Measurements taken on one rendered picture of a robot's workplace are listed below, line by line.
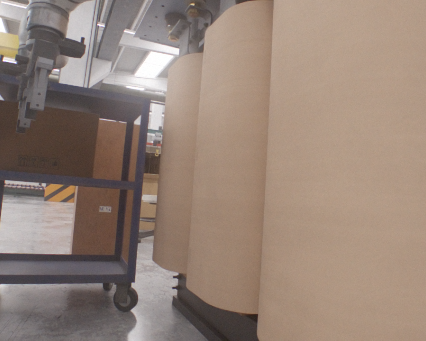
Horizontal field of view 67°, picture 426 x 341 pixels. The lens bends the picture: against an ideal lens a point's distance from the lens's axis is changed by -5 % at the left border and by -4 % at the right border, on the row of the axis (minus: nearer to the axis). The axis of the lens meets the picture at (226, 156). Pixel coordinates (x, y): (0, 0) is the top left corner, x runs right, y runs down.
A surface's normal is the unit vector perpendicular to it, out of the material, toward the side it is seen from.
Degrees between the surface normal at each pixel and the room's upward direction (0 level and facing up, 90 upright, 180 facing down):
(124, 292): 90
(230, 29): 90
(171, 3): 180
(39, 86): 120
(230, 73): 90
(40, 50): 90
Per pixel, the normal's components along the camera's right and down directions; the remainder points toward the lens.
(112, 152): 0.45, -0.07
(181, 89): -0.69, -0.13
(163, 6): -0.07, 0.99
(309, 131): -0.89, -0.11
